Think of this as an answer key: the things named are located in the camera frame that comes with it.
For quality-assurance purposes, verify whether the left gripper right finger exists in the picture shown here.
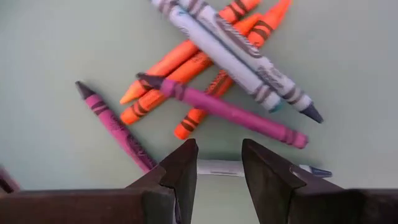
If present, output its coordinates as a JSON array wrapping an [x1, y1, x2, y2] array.
[[241, 138, 345, 224]]

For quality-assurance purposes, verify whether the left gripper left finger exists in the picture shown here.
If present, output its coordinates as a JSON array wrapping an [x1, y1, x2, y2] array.
[[126, 138, 199, 224]]

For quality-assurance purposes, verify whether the orange crayon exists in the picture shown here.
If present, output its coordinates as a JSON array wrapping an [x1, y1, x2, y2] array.
[[120, 12, 264, 126], [119, 0, 262, 105], [174, 0, 294, 141]]

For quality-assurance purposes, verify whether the purple crayon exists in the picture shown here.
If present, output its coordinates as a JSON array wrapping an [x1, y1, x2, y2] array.
[[75, 80, 158, 174], [136, 72, 310, 150]]

